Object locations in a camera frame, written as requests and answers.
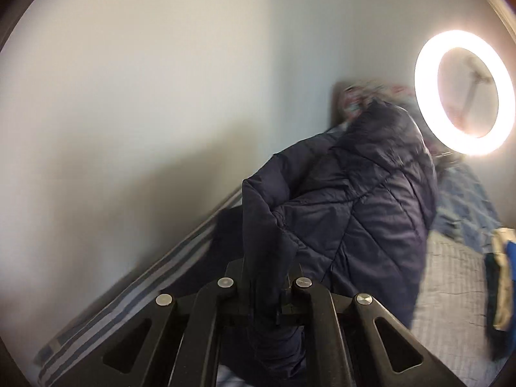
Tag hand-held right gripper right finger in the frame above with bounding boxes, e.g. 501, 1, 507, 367
278, 264, 468, 387

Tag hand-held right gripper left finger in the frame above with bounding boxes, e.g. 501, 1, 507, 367
52, 260, 253, 387

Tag navy puffer jacket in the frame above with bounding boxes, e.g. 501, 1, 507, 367
213, 99, 438, 387

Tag striped mattress pad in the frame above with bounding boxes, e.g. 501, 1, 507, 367
34, 189, 501, 387

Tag blue patterned bed sheet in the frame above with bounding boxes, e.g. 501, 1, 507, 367
433, 161, 502, 253

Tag folded floral quilts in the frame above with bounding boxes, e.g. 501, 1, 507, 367
334, 81, 444, 162

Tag blue jacket with beige collar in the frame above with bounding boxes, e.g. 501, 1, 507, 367
486, 228, 516, 361

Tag phone holder clamp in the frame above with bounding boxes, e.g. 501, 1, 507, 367
460, 58, 494, 130

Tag ring light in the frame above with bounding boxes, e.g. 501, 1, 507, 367
414, 29, 516, 157

